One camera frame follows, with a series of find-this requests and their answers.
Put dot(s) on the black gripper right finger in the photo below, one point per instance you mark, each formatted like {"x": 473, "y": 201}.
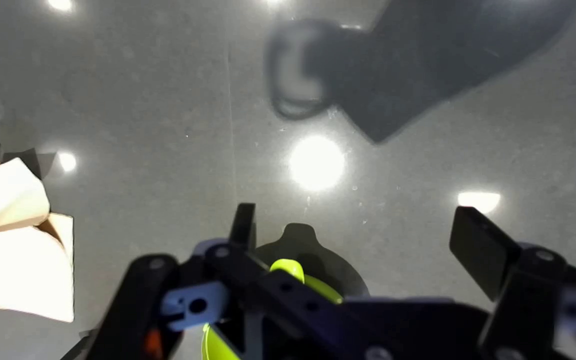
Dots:
{"x": 528, "y": 286}

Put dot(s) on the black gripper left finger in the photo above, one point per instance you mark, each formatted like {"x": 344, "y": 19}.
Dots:
{"x": 269, "y": 293}

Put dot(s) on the wooden cutting board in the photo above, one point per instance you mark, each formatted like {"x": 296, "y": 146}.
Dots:
{"x": 8, "y": 192}

